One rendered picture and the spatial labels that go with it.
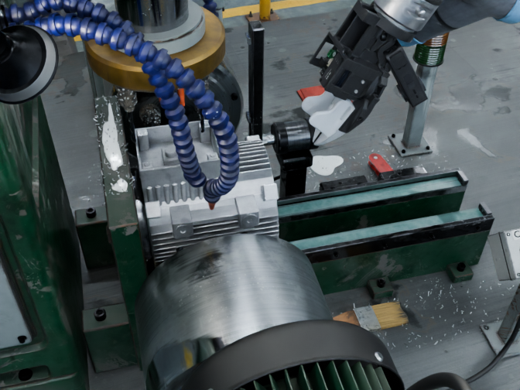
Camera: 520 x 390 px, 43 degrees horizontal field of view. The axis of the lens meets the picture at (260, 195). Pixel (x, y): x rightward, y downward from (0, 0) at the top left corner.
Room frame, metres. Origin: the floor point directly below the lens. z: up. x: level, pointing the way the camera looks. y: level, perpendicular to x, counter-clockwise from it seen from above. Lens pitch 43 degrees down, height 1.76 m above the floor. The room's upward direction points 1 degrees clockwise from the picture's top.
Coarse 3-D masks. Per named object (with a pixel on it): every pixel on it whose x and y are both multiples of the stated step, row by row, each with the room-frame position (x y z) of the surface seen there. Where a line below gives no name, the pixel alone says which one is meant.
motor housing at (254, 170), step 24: (240, 144) 0.81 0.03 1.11; (240, 168) 0.75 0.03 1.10; (264, 168) 0.76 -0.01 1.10; (240, 192) 0.73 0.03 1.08; (168, 216) 0.69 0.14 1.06; (192, 216) 0.69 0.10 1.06; (216, 216) 0.69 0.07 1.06; (264, 216) 0.70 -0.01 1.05; (168, 240) 0.66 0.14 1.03; (192, 240) 0.67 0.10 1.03
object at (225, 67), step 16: (224, 64) 1.01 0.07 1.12; (208, 80) 0.98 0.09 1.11; (224, 80) 0.99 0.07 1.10; (144, 96) 0.95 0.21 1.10; (224, 96) 0.99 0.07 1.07; (240, 96) 1.00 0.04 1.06; (144, 112) 0.93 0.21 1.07; (160, 112) 0.96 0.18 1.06; (192, 112) 0.97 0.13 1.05; (240, 112) 1.00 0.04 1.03; (128, 128) 0.94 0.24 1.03; (128, 144) 0.94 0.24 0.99
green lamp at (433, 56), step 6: (420, 48) 1.17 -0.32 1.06; (426, 48) 1.16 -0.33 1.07; (432, 48) 1.16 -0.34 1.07; (438, 48) 1.16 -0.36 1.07; (444, 48) 1.17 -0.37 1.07; (414, 54) 1.19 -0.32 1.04; (420, 54) 1.17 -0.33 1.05; (426, 54) 1.16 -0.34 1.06; (432, 54) 1.16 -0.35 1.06; (438, 54) 1.16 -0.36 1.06; (420, 60) 1.17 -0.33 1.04; (426, 60) 1.16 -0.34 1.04; (432, 60) 1.16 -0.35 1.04; (438, 60) 1.16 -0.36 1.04
